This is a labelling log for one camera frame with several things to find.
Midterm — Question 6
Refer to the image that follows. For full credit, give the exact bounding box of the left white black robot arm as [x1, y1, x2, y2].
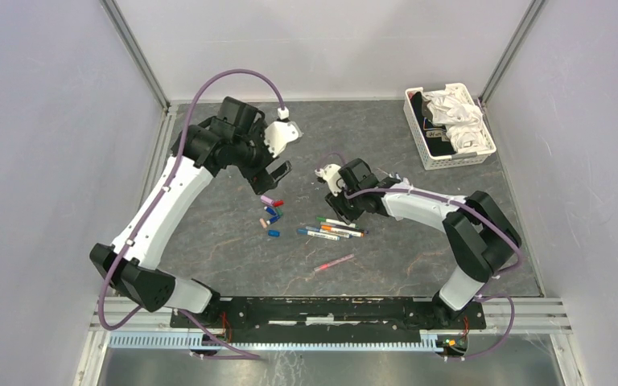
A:
[89, 96, 302, 328]

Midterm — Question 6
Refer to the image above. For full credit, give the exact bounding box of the purple cable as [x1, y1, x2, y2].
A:
[316, 153, 523, 360]
[97, 69, 289, 360]

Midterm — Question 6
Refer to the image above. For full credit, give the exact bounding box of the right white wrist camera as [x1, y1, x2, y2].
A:
[315, 164, 345, 196]

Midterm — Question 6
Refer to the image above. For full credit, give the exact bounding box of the white plastic basket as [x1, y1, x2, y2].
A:
[403, 83, 496, 170]

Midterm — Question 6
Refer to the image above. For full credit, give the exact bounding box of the orange cap marker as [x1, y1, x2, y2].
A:
[320, 225, 365, 237]

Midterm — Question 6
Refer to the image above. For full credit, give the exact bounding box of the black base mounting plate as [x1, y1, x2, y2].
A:
[196, 296, 487, 343]

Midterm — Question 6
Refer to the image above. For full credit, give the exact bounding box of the white slotted cable duct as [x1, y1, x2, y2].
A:
[107, 331, 441, 351]

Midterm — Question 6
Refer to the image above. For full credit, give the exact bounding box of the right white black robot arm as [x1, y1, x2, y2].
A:
[314, 158, 521, 328]

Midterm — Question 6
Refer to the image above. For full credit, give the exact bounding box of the red thin pen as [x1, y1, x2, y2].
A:
[314, 254, 355, 272]

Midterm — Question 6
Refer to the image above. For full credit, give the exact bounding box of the crumpled white cloth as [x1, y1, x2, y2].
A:
[422, 83, 492, 154]

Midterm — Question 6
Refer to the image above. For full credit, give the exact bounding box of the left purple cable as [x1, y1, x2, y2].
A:
[97, 69, 289, 360]

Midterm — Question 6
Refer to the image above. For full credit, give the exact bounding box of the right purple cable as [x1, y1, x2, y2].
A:
[316, 153, 523, 360]

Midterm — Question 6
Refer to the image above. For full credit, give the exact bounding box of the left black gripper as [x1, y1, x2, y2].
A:
[233, 119, 293, 195]

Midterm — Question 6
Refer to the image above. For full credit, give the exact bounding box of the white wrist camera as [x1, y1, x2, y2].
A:
[264, 121, 303, 158]
[315, 164, 345, 196]

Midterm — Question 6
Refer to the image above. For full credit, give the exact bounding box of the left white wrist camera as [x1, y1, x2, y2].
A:
[264, 121, 303, 158]

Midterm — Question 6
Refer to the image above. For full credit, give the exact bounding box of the purple highlighter cap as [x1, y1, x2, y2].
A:
[260, 195, 274, 206]

